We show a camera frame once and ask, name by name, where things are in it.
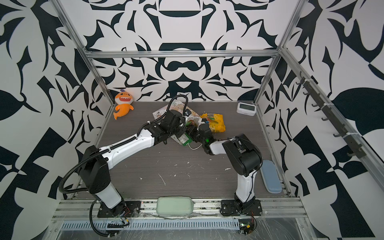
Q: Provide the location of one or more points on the black wall hook rack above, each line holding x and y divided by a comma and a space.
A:
333, 115

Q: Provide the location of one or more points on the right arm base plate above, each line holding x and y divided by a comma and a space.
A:
237, 208

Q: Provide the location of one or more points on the green Fox's candy packet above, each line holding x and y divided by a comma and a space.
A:
184, 139

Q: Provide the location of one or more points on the orange shark plush toy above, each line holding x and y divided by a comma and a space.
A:
123, 102

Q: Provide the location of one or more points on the blue pouch case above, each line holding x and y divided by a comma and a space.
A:
270, 177

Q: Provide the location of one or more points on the patterned paper gift bag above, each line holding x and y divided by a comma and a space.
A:
177, 108

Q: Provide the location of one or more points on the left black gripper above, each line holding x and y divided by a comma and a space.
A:
183, 130

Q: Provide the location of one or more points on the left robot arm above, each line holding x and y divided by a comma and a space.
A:
95, 169

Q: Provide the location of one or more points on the white digital clock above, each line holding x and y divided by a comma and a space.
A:
246, 109

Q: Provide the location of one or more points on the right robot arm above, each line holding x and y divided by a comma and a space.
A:
246, 159

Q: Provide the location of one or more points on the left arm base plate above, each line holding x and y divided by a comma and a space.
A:
126, 210

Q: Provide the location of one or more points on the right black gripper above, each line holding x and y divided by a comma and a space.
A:
192, 132

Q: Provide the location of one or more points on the yellow snack packet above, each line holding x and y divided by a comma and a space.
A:
215, 122

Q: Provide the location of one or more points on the white cable duct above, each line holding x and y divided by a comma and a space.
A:
158, 224

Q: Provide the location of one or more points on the green pouch case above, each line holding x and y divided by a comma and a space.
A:
174, 206

